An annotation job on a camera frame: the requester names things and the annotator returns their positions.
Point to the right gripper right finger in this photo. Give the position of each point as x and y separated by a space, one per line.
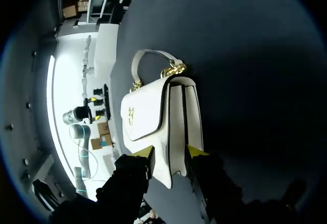
212 183

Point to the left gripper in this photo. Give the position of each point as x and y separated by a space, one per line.
83 112

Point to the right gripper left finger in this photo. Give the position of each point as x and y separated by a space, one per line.
127 178

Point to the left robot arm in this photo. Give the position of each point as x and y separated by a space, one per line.
80 131

